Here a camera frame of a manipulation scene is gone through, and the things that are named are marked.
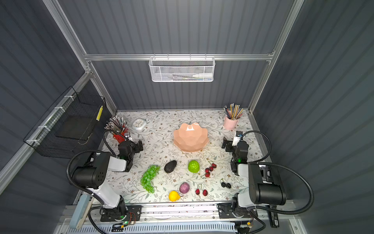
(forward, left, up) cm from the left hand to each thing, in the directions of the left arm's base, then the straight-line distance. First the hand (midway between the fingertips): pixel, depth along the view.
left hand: (131, 141), depth 96 cm
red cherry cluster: (-24, -48, -2) cm, 54 cm away
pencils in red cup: (+9, +9, +8) cm, 15 cm away
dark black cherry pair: (-31, -57, -2) cm, 65 cm away
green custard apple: (-20, -40, +1) cm, 45 cm away
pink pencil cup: (+9, -69, +2) cm, 70 cm away
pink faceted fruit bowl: (+3, -40, -3) cm, 41 cm away
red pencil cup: (+2, +8, +1) cm, 8 cm away
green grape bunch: (-25, -14, +1) cm, 28 cm away
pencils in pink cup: (+17, -72, +8) cm, 74 cm away
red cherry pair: (-34, -46, -3) cm, 57 cm away
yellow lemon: (-35, -29, -1) cm, 46 cm away
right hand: (-6, -67, +6) cm, 68 cm away
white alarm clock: (+16, -2, -2) cm, 17 cm away
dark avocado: (-20, -26, 0) cm, 33 cm away
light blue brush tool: (-39, +17, 0) cm, 42 cm away
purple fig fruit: (-32, -34, 0) cm, 47 cm away
